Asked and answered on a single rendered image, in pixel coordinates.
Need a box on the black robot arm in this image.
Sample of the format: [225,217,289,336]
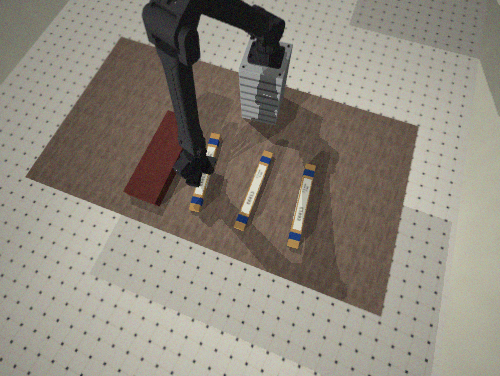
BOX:
[142,0,285,188]

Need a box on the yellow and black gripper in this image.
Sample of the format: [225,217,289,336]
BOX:
[197,155,216,175]

